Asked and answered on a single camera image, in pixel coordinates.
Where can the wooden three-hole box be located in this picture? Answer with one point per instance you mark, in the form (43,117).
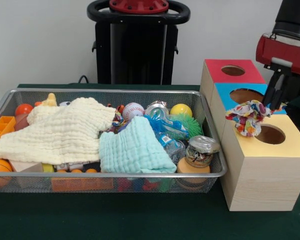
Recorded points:
(265,175)

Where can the crushed drink can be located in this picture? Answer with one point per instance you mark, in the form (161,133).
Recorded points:
(202,150)

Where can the green spiky ball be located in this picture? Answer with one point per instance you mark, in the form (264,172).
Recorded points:
(187,125)

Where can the yellow ball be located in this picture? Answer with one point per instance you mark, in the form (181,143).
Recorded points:
(181,110)

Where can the orange plastic grid tray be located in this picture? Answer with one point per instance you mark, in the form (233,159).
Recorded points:
(1,127)

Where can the cream muslin cloth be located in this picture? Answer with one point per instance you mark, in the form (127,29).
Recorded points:
(52,132)

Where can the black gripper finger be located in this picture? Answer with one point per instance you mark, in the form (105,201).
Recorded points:
(279,95)
(269,92)

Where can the yellow rubber duck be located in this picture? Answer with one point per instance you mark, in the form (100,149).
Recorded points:
(50,98)

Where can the white baseball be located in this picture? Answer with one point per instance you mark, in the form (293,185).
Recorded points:
(133,111)

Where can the dark green table cloth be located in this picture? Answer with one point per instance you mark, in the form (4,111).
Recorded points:
(115,217)

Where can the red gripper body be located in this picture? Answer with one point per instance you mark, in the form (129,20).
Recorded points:
(282,55)

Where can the silver mesh bin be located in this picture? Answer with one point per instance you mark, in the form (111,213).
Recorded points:
(140,181)

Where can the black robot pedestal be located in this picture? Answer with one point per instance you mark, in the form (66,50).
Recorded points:
(135,50)

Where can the red-orange ball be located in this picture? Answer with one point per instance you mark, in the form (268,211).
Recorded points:
(24,109)

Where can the mint green muslin cloth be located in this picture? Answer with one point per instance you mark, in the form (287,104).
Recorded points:
(135,150)

